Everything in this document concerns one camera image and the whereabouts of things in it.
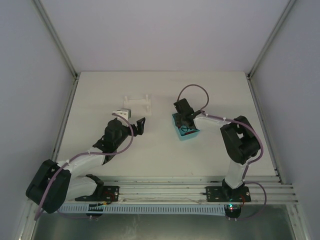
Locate aluminium mounting rail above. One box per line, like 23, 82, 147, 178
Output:
96, 176, 298, 205

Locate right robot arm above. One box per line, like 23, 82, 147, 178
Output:
172, 98, 264, 202

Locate left aluminium corner post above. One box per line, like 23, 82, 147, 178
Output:
32, 0, 79, 80

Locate white peg fixture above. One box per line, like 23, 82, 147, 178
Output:
123, 94, 152, 118

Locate teal plastic bin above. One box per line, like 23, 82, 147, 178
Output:
172, 113, 200, 141

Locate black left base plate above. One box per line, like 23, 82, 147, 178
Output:
75, 185, 120, 203

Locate slotted cable duct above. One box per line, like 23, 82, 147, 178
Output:
58, 203, 225, 216

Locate right aluminium corner post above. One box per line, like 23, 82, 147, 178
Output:
247, 0, 297, 81

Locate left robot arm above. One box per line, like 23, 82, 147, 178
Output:
25, 113, 146, 219

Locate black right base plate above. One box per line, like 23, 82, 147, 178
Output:
204, 186, 252, 203

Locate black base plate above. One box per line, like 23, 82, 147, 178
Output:
75, 185, 120, 203
204, 186, 252, 203

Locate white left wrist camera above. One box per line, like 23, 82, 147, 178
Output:
112, 108, 131, 120

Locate aluminium corner post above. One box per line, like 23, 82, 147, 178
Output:
247, 0, 297, 81
32, 0, 79, 80

